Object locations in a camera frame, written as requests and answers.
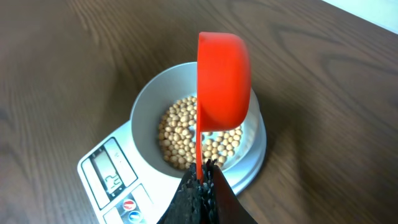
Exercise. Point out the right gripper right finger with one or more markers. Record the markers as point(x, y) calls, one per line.
point(219, 201)

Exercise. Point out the red measuring scoop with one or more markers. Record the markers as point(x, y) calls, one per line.
point(223, 85)

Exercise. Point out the soybeans in bowl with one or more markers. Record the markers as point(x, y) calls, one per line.
point(177, 137)

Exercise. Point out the white digital kitchen scale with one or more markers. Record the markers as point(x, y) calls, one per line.
point(127, 180)

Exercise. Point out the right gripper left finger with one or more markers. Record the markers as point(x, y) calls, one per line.
point(185, 207)

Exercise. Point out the grey round bowl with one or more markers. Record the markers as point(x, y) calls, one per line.
point(173, 84)

